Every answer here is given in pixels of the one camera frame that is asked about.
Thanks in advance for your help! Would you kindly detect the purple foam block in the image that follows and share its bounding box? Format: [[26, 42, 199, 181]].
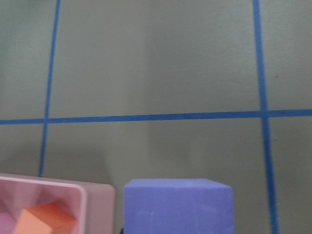
[[123, 179, 235, 234]]

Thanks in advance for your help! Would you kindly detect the orange foam block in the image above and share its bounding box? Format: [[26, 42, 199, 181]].
[[13, 203, 76, 234]]

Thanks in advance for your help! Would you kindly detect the light pink foam block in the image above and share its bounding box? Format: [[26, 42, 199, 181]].
[[0, 213, 16, 234]]

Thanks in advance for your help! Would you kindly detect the pink plastic bin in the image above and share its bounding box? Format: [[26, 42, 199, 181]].
[[0, 173, 116, 234]]

